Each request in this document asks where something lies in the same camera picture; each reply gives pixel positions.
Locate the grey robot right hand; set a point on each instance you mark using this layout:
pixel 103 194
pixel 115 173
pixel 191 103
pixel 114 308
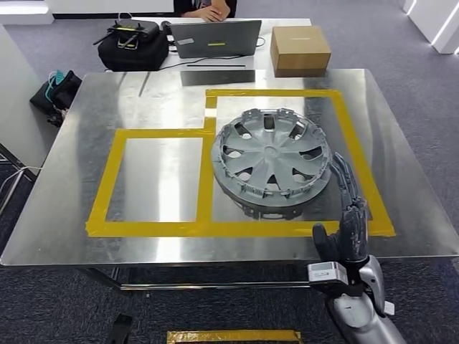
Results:
pixel 353 232

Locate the grey plastic wheel hubcap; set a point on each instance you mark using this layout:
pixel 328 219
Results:
pixel 269 156

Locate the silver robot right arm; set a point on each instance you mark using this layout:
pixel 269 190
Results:
pixel 362 318

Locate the yellow tape outline on workbench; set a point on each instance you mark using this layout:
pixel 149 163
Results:
pixel 206 190

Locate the stainless steel workbench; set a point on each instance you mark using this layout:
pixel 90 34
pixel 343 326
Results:
pixel 72 166

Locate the crinkled yellow floor tape outline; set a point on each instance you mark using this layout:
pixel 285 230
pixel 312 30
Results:
pixel 233 337

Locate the brown cardboard box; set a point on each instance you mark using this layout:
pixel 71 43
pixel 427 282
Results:
pixel 299 50

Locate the white lit display blocks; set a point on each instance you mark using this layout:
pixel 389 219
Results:
pixel 437 24

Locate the grey laptop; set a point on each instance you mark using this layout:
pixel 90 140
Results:
pixel 215 40

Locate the person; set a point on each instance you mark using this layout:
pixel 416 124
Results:
pixel 211 9

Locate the black carry bag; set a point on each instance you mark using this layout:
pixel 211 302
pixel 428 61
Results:
pixel 133 59

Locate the black remote controller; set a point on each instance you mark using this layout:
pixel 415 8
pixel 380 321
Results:
pixel 134 29

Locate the white desk with metal legs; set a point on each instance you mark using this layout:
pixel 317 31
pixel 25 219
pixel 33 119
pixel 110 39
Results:
pixel 18 118

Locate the white lit low plinth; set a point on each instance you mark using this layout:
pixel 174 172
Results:
pixel 21 12

